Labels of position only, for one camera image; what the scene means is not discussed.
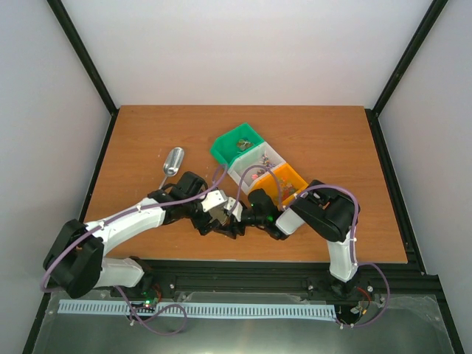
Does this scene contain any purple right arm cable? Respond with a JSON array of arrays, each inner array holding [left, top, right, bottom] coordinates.
[[235, 164, 391, 329]]

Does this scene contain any green plastic bin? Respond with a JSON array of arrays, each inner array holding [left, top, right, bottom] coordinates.
[[210, 122, 265, 167]]

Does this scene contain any orange plastic bin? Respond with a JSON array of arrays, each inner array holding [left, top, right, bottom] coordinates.
[[251, 163, 308, 207]]

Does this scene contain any white translucent plastic bin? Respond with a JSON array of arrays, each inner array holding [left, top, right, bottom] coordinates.
[[229, 142, 285, 194]]

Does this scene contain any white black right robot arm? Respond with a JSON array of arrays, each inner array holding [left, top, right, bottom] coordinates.
[[212, 180, 361, 299]]

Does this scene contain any silver metal scoop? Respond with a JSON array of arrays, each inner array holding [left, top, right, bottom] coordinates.
[[159, 147, 185, 189]]

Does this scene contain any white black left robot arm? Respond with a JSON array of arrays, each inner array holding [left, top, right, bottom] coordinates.
[[41, 172, 227, 299]]

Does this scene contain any gold metal jar lid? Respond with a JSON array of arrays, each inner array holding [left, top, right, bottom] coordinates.
[[209, 208, 229, 226]]

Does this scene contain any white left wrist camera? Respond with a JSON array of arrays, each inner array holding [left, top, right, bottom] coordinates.
[[201, 190, 228, 212]]

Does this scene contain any light blue slotted cable duct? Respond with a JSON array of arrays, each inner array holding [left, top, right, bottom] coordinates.
[[57, 299, 336, 322]]

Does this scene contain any black aluminium frame rail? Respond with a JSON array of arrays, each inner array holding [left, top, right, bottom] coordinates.
[[21, 257, 465, 354]]

